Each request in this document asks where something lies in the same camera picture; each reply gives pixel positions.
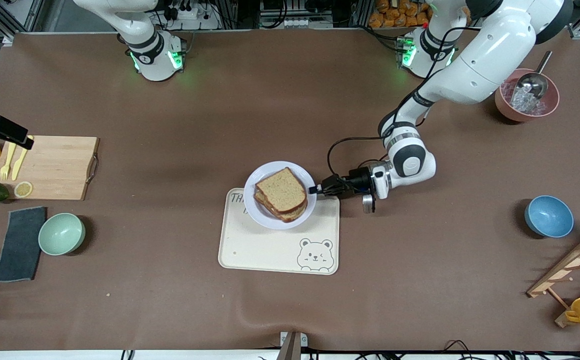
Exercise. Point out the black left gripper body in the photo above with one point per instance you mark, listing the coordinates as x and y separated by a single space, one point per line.
356 180

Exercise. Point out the brown bread slice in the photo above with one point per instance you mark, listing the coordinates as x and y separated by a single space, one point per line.
281 190
295 216

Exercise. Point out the lavender round plate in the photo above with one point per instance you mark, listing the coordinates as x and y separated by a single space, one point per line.
262 175

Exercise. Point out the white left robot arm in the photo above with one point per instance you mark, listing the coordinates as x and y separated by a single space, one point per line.
485 65

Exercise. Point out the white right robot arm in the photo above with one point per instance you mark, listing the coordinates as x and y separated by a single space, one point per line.
155 60

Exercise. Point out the yellow plastic knife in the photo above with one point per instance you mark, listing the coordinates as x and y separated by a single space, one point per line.
20 160

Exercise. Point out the yellow plastic fork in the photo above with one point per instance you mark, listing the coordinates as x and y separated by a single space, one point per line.
7 160

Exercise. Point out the wooden cutting board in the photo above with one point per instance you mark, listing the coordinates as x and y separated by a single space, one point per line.
55 170

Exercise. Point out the lemon half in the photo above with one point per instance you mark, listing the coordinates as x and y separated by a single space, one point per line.
23 189

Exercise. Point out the cream bear print tray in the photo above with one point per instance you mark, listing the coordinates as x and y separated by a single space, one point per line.
270 250

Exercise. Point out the mint green bowl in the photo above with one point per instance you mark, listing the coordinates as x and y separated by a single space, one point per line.
61 234

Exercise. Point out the dark grey cloth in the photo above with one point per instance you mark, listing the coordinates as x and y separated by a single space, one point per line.
19 245

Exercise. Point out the white socket strip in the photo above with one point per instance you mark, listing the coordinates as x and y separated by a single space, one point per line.
300 22

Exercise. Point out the pink bowl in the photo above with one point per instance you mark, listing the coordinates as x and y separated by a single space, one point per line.
507 110

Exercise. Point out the orange buns pile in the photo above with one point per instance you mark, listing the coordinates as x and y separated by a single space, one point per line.
395 15

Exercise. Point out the clear ice cubes pile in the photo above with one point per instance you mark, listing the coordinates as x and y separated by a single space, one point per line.
525 102

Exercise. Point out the blue bowl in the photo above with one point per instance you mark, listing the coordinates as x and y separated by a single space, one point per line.
549 216

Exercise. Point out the metal scoop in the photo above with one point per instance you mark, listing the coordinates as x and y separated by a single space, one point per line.
532 82

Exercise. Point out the white power strip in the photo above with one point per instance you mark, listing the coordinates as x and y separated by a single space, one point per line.
190 12

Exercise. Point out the wooden peg rack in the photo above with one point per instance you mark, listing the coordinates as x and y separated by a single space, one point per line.
570 267

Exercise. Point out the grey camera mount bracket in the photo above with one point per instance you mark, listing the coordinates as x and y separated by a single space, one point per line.
291 345

